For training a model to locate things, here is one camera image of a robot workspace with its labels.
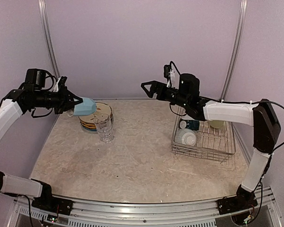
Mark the light blue cup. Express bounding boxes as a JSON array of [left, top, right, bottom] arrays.
[[66, 97, 97, 117]]

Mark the dark teal white bowl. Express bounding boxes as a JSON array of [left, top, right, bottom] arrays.
[[178, 119, 200, 131]]

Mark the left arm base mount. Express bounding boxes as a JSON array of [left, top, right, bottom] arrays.
[[32, 195, 73, 216]]

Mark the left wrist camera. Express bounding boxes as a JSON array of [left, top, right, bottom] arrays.
[[53, 76, 67, 92]]

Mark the aluminium frame post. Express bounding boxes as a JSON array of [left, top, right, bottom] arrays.
[[220, 0, 248, 100], [38, 0, 60, 78]]

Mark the metal wire dish rack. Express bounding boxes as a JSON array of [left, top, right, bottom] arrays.
[[171, 107, 236, 164]]

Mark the left aluminium frame post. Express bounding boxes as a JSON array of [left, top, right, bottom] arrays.
[[38, 0, 60, 78]]

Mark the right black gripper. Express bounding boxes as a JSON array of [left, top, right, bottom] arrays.
[[141, 80, 189, 108]]

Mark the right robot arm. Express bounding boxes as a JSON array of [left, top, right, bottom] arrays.
[[141, 73, 284, 210]]

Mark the pale green cup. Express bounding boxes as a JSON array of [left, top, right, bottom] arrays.
[[208, 120, 225, 129]]

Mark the front aluminium rail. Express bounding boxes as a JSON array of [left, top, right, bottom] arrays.
[[8, 187, 284, 227]]

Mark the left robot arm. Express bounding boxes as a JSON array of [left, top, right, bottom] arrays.
[[0, 69, 84, 210]]

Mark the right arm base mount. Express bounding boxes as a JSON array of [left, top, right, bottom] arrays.
[[216, 195, 258, 215]]

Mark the right aluminium frame post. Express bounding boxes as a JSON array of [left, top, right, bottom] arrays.
[[220, 0, 248, 100]]

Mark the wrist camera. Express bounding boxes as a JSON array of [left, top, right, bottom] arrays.
[[53, 76, 67, 92], [163, 64, 175, 87]]

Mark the blue polka dot plate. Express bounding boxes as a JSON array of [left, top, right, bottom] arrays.
[[81, 124, 97, 132]]

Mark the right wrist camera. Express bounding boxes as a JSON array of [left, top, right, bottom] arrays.
[[163, 64, 175, 87]]

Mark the yellow polka dot plate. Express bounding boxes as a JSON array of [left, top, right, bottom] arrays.
[[80, 120, 97, 130]]

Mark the light green checked bowl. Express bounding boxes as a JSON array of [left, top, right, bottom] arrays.
[[174, 129, 197, 146]]

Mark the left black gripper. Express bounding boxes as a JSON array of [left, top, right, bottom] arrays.
[[31, 84, 82, 114]]

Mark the beige plate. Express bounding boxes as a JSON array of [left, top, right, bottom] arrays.
[[79, 102, 113, 124]]

